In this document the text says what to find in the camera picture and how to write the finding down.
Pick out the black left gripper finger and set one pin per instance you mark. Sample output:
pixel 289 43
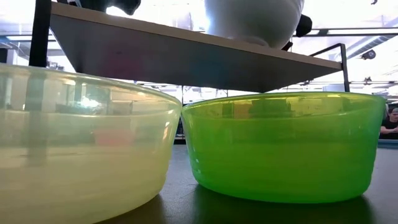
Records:
pixel 129 7

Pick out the white bowl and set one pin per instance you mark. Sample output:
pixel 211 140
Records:
pixel 255 21

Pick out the wooden shelf with black frame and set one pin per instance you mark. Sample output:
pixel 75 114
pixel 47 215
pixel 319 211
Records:
pixel 186 56

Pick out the green translucent plastic bowl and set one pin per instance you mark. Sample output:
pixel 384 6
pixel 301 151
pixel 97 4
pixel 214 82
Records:
pixel 280 161

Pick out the yellow translucent plastic bowl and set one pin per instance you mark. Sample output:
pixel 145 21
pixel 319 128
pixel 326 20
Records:
pixel 77 174

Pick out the black ceiling spotlight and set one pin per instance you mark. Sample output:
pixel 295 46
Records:
pixel 368 54

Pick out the person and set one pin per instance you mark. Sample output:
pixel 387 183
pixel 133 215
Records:
pixel 390 124

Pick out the blue table edge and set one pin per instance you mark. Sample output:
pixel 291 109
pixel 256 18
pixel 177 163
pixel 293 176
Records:
pixel 388 143

